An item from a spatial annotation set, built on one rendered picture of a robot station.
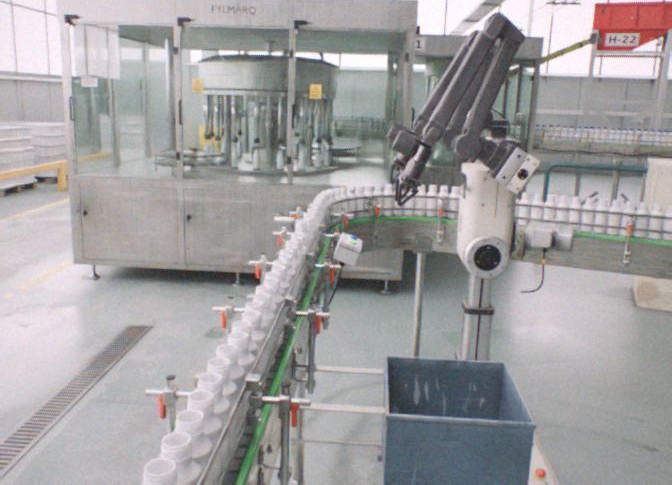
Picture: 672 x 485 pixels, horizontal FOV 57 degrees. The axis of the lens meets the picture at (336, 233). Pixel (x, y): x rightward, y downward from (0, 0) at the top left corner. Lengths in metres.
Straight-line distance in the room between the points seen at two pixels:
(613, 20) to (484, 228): 6.23
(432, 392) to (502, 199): 0.80
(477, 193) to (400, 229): 1.17
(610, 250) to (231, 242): 3.09
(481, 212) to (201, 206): 3.38
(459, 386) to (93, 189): 4.30
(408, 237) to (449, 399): 1.73
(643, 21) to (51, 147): 9.15
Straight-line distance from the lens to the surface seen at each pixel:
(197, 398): 0.98
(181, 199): 5.26
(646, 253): 3.27
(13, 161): 10.77
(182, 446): 0.85
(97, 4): 5.45
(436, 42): 6.88
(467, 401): 1.71
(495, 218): 2.21
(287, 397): 1.11
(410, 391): 1.68
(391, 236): 3.29
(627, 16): 8.28
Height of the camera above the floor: 1.60
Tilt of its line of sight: 12 degrees down
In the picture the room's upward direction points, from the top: 2 degrees clockwise
